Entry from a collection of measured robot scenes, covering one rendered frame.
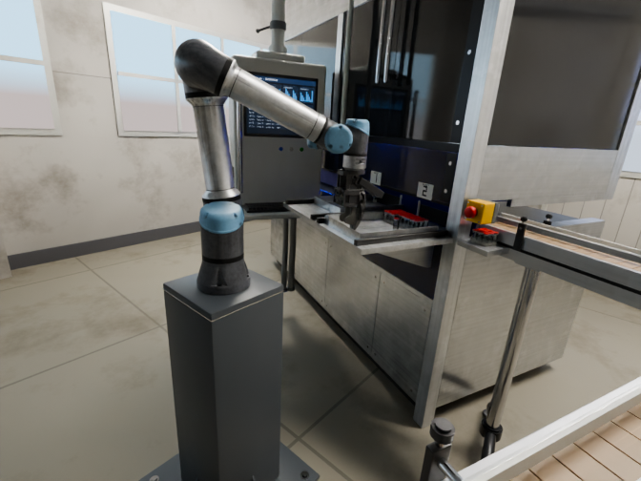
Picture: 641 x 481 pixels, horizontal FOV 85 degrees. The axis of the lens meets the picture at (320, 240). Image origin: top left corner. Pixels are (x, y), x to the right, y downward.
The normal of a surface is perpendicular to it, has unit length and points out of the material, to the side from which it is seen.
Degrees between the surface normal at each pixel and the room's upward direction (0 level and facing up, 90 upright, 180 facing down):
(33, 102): 90
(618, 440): 0
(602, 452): 0
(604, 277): 90
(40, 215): 90
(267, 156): 90
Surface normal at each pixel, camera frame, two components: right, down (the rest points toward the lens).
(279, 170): 0.37, 0.31
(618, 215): -0.65, 0.20
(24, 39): 0.76, 0.24
